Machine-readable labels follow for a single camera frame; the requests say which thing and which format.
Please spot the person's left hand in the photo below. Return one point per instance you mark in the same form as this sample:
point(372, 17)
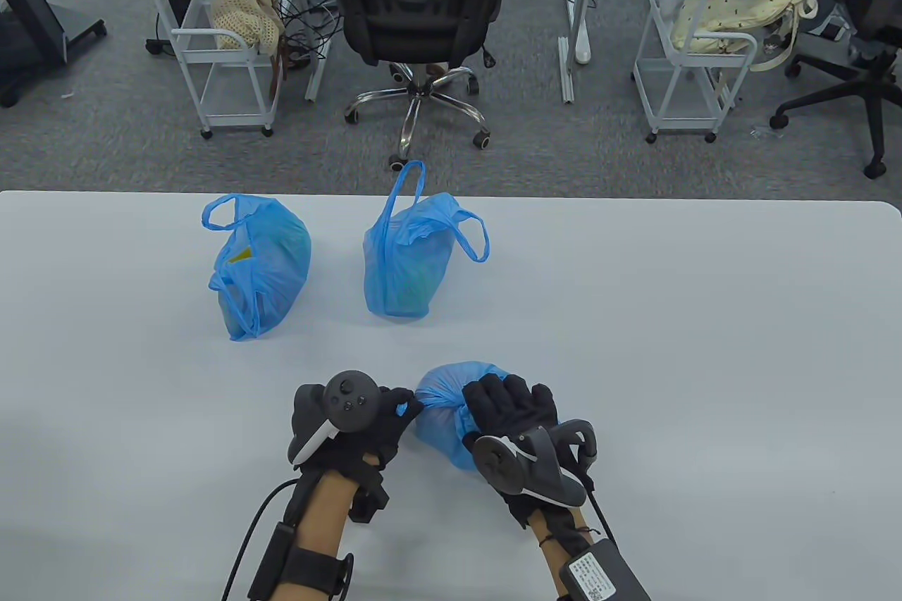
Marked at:
point(391, 428)

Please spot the person's right hand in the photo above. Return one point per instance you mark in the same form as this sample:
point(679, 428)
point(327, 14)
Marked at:
point(511, 407)

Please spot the blue plastic bag yellow contents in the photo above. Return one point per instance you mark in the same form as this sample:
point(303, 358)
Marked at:
point(271, 256)

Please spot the person's right forearm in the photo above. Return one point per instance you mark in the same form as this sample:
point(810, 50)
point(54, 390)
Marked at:
point(557, 559)

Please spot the beige knit bag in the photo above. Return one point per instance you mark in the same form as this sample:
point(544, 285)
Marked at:
point(243, 16)

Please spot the cream patterned bag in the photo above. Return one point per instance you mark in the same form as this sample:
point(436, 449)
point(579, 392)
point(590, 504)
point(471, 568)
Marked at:
point(740, 9)

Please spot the grey left hand controller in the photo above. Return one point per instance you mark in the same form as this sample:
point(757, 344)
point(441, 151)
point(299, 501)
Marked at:
point(349, 400)

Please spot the grey hand controller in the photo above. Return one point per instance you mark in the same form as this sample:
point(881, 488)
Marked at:
point(349, 400)
point(535, 463)

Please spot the grey right hand controller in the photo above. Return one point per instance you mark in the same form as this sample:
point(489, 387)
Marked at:
point(535, 463)

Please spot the white rolling cart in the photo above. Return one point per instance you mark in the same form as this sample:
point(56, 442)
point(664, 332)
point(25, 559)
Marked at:
point(680, 120)
point(236, 116)

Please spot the black mesh office chair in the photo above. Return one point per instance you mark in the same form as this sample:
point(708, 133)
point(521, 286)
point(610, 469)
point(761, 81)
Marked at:
point(416, 16)

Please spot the black rolling stand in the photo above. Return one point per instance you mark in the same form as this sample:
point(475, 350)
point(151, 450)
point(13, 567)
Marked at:
point(77, 27)

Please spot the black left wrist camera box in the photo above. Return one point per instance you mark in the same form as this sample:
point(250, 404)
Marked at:
point(271, 559)

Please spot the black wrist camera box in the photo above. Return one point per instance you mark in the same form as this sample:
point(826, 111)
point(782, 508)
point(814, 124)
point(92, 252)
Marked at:
point(606, 573)
point(271, 559)

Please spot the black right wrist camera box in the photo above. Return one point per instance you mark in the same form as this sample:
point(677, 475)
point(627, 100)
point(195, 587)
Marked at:
point(606, 573)

